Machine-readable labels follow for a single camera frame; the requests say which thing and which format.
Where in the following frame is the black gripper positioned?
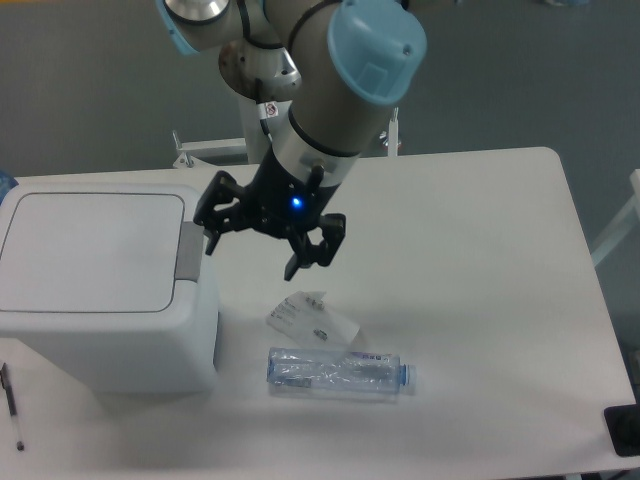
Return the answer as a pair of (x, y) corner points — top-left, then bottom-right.
(193, 147), (347, 281)

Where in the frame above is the white push-button trash can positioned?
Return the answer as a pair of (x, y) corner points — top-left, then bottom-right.
(1, 182), (219, 393)

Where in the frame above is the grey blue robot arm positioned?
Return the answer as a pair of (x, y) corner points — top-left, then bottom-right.
(156, 1), (427, 278)

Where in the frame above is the clear bag with screws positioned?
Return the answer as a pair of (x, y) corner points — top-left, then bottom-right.
(265, 291), (360, 352)

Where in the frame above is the clear plastic water bottle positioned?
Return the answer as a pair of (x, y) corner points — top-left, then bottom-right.
(266, 347), (418, 399)

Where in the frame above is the blue object at left edge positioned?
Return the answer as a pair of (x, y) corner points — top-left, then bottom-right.
(0, 170), (19, 203)

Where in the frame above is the black white pen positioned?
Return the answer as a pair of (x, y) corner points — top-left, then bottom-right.
(1, 362), (25, 452)

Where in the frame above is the black device at table edge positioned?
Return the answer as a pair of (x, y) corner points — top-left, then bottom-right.
(604, 404), (639, 457)

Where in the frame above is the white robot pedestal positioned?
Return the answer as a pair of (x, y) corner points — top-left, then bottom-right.
(171, 39), (405, 170)

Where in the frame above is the white frame at right edge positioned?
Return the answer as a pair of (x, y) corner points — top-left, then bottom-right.
(591, 169), (639, 267)

